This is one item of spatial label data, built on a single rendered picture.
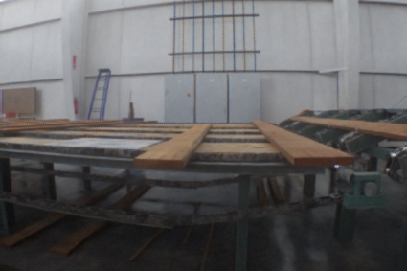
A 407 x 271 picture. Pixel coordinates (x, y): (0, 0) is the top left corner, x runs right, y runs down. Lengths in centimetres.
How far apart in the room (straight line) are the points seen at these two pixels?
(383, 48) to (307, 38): 225
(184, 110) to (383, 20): 621
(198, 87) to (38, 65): 588
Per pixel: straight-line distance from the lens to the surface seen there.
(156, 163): 79
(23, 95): 1014
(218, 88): 658
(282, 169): 104
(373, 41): 829
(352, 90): 692
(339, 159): 88
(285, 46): 743
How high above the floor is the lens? 101
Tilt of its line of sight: 1 degrees down
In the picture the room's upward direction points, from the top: straight up
